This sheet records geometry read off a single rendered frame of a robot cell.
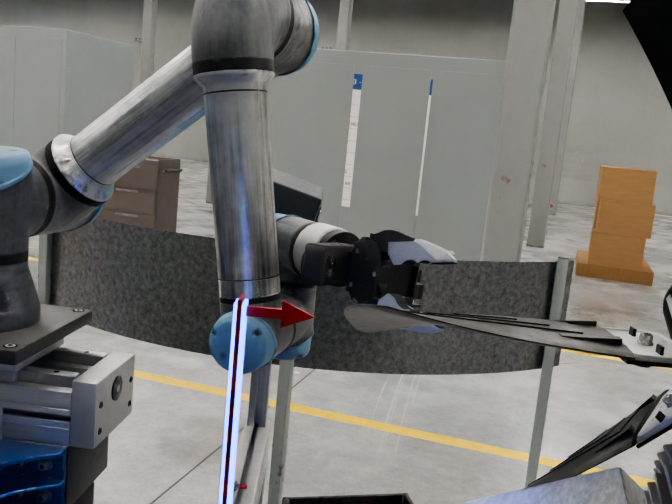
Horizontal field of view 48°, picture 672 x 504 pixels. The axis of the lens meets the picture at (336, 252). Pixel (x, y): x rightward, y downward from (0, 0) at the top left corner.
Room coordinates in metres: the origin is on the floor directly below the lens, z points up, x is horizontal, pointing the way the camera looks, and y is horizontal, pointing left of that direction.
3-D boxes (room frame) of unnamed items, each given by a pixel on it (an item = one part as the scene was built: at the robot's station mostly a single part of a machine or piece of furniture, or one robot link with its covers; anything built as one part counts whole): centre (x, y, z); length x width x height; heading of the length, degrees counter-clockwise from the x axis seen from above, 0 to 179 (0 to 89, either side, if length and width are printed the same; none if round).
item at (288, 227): (1.02, 0.06, 1.17); 0.11 x 0.08 x 0.09; 38
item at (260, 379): (1.15, 0.10, 0.96); 0.03 x 0.03 x 0.20; 1
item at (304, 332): (1.00, 0.06, 1.08); 0.11 x 0.08 x 0.11; 165
